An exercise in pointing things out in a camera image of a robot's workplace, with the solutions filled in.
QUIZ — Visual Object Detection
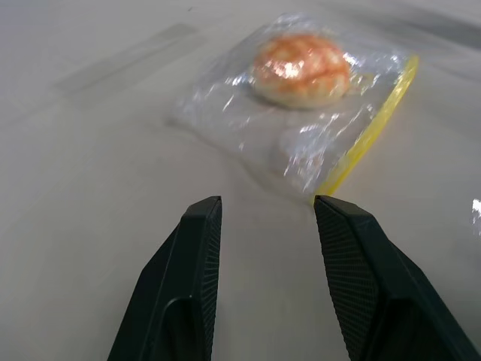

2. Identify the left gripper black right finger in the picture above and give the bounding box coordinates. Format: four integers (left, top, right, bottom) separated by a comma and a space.
313, 194, 481, 361

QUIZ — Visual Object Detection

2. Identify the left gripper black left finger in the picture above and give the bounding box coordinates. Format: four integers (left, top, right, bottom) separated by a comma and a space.
107, 195, 223, 361

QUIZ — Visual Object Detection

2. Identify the clear yellow zip plastic bag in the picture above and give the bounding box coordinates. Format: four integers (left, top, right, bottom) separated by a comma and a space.
162, 12, 421, 206

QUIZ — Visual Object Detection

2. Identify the round golden melon bread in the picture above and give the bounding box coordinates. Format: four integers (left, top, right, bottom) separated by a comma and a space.
250, 33, 352, 111

